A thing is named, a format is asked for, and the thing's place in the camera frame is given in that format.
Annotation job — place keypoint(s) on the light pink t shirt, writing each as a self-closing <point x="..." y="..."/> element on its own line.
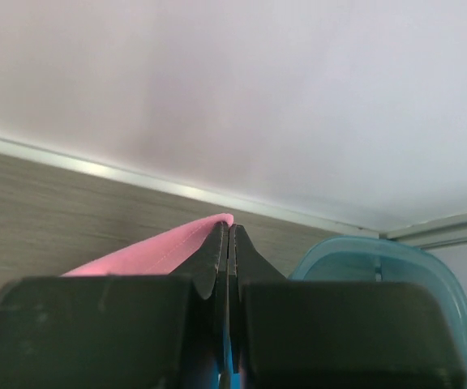
<point x="158" y="255"/>

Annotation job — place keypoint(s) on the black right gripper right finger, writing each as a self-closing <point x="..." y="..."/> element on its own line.
<point x="334" y="334"/>

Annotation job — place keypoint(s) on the teal plastic basket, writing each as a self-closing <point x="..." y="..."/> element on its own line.
<point x="366" y="259"/>

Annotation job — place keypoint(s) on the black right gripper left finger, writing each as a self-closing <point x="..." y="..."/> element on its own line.
<point x="118" y="331"/>

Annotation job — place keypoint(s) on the blue t shirt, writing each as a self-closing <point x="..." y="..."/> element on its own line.
<point x="226" y="377"/>

